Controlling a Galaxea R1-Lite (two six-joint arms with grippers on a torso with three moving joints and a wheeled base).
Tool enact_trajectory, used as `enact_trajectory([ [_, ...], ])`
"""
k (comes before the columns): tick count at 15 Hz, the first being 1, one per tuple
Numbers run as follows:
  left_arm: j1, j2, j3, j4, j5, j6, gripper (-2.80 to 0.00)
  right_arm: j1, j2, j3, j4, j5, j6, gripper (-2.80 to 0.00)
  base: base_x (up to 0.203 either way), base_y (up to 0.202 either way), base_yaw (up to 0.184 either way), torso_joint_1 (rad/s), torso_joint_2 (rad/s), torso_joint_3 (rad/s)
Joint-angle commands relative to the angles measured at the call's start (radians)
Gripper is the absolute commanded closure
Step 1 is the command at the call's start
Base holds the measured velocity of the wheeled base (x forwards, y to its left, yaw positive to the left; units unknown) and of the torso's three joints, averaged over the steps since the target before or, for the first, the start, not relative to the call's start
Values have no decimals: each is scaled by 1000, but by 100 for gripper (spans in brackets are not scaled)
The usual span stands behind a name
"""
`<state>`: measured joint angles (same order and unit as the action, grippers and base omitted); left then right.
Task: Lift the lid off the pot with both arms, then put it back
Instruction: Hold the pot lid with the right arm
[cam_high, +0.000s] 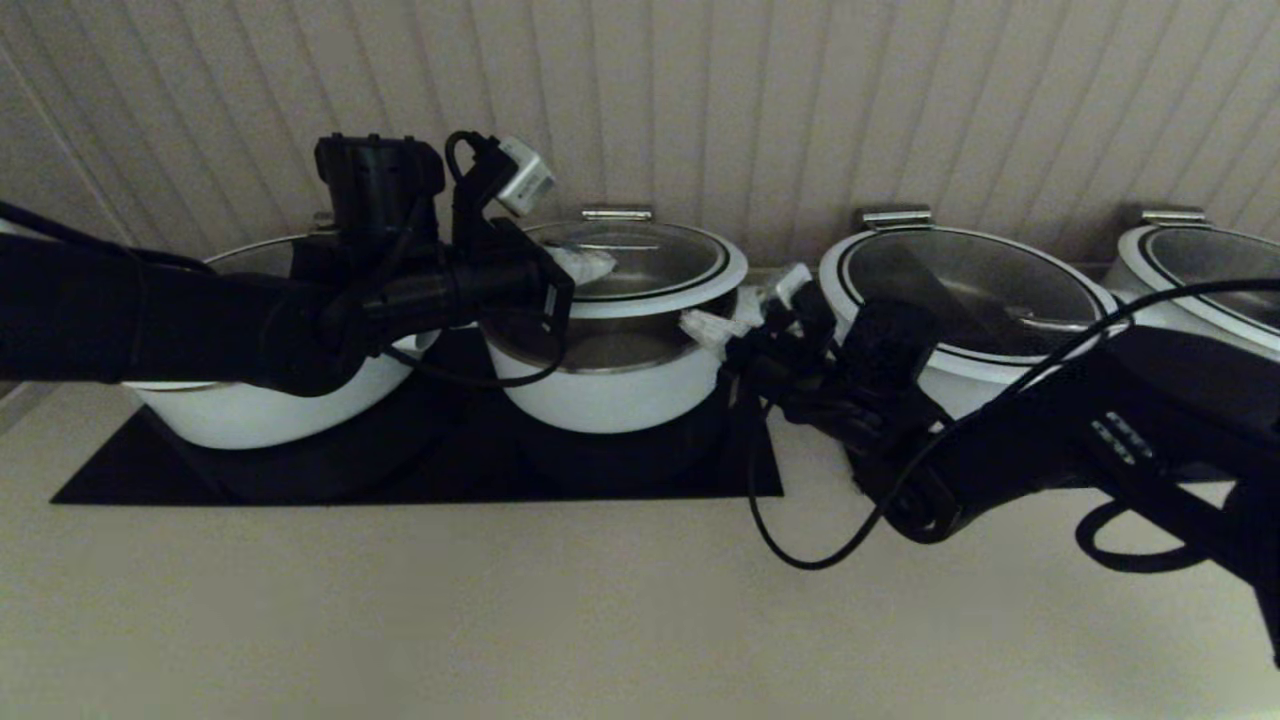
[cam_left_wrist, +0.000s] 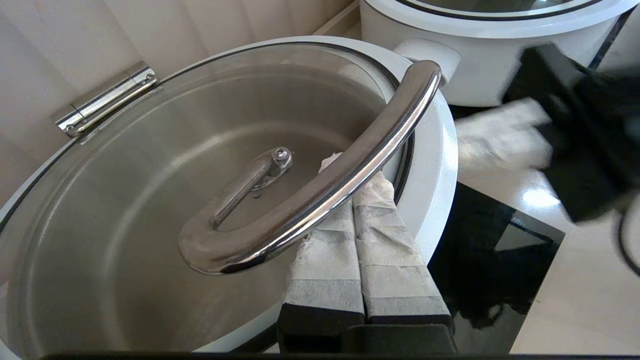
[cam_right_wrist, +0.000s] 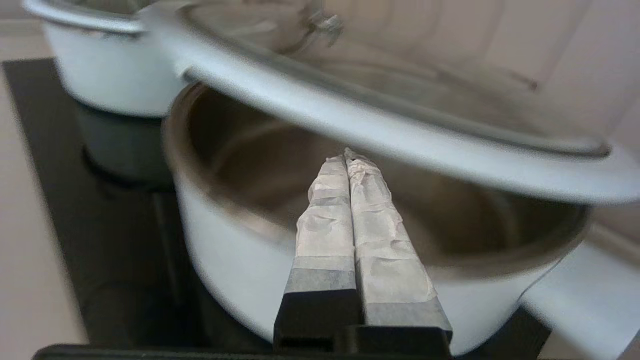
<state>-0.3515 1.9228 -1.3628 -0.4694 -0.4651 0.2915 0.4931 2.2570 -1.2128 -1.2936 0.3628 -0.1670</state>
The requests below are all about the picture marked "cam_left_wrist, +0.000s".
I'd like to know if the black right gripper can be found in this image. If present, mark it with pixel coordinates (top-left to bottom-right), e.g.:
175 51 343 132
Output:
457 42 640 223

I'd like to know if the black glass cooktop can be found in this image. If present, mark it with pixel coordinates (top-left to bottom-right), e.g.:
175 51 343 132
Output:
430 182 566 356

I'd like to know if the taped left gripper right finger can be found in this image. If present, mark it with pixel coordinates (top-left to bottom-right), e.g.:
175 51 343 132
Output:
352 172 456 331

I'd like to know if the large white pot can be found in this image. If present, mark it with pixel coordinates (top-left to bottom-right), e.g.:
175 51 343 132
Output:
359 20 631 108

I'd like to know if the black camera cable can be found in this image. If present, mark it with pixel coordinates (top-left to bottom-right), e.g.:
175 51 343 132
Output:
616 200 640 276

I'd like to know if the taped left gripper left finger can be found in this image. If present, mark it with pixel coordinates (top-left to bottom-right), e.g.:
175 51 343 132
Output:
278 152 366 351

